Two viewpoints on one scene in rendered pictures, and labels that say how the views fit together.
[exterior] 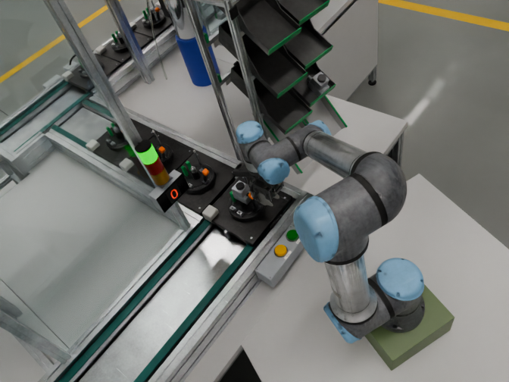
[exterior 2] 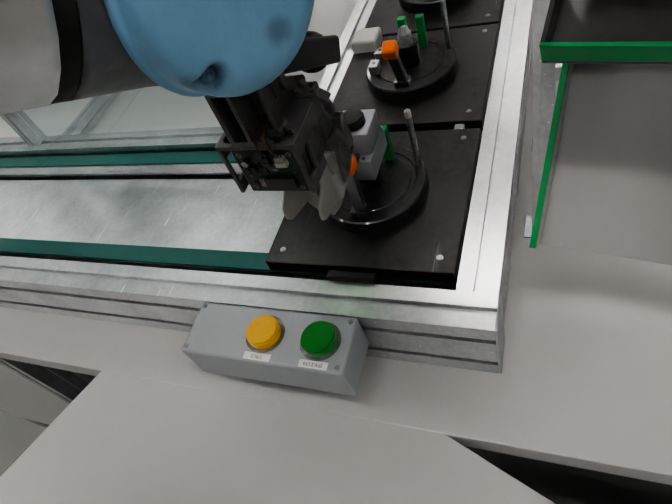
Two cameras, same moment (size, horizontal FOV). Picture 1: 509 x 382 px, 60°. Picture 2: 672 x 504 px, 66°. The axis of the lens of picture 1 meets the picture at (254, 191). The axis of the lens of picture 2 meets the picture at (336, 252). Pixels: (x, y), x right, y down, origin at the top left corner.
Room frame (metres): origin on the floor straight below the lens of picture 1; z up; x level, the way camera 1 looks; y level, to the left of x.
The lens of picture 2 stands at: (0.80, -0.40, 1.44)
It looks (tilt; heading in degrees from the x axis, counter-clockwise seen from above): 48 degrees down; 73
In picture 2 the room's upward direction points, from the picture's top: 25 degrees counter-clockwise
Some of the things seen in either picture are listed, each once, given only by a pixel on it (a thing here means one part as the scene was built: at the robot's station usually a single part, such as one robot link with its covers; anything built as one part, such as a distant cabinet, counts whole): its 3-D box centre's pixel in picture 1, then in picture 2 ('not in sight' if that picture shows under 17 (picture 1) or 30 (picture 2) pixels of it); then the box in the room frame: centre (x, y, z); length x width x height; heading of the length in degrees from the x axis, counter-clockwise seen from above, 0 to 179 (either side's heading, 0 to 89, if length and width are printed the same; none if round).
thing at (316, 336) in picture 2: (292, 236); (320, 340); (0.84, -0.08, 0.96); 0.04 x 0.04 x 0.02
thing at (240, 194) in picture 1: (239, 189); (360, 134); (1.02, 0.05, 1.06); 0.08 x 0.04 x 0.07; 37
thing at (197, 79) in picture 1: (198, 55); not in sight; (2.01, 0.06, 1.00); 0.16 x 0.16 x 0.27
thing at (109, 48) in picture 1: (120, 39); not in sight; (2.39, 0.44, 1.01); 0.24 x 0.24 x 0.13; 38
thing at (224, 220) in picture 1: (248, 207); (377, 197); (1.01, 0.04, 0.96); 0.24 x 0.24 x 0.02; 38
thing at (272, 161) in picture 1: (274, 160); not in sight; (0.82, -0.08, 1.37); 0.11 x 0.11 x 0.08; 13
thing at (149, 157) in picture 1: (146, 152); not in sight; (0.99, 0.26, 1.39); 0.05 x 0.05 x 0.05
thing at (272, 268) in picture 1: (282, 255); (274, 345); (0.79, -0.02, 0.93); 0.21 x 0.07 x 0.06; 128
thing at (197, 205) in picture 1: (195, 173); (407, 49); (1.22, 0.20, 1.01); 0.24 x 0.24 x 0.13; 38
